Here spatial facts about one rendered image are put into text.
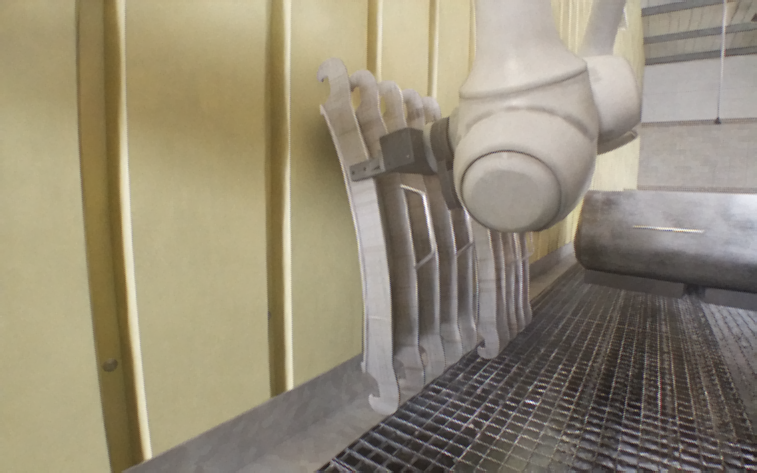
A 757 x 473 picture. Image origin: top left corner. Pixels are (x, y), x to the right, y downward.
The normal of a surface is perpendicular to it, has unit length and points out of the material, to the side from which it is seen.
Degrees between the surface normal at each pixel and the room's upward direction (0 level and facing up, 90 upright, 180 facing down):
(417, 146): 77
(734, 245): 90
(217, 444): 90
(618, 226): 90
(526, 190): 125
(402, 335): 90
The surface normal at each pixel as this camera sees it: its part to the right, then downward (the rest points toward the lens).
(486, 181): -0.37, 0.67
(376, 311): -0.60, 0.09
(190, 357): 0.80, 0.09
